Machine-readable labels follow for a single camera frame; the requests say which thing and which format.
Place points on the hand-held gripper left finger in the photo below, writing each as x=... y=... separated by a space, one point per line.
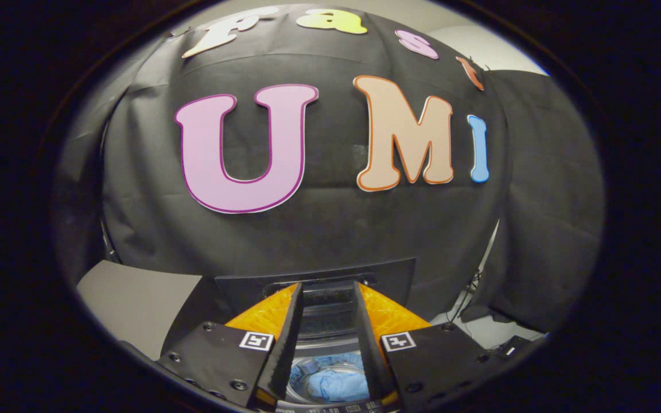
x=287 y=350

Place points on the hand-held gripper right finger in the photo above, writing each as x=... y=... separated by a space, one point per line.
x=368 y=350

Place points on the light blue cloth garment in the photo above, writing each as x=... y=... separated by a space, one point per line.
x=336 y=387

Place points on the dark washing machine lid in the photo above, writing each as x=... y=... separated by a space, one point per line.
x=330 y=298

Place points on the metal tripod stand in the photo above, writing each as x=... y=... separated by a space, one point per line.
x=468 y=292

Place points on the black box with white label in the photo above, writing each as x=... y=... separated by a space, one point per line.
x=508 y=348

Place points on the beige and dark cabinet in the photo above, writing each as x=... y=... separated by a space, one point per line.
x=129 y=298

